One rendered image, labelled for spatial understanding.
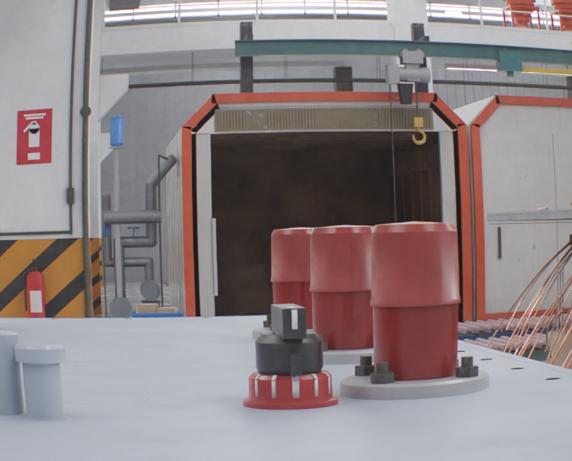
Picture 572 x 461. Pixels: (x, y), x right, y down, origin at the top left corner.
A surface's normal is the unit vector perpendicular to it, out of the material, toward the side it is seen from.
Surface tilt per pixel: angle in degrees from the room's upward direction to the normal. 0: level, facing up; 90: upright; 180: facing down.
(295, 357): 90
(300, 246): 89
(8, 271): 90
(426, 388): 90
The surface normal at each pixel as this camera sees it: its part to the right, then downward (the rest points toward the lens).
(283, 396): -0.18, -0.02
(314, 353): 0.76, -0.02
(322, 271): -0.65, 0.00
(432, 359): 0.28, 0.00
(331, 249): -0.39, 0.00
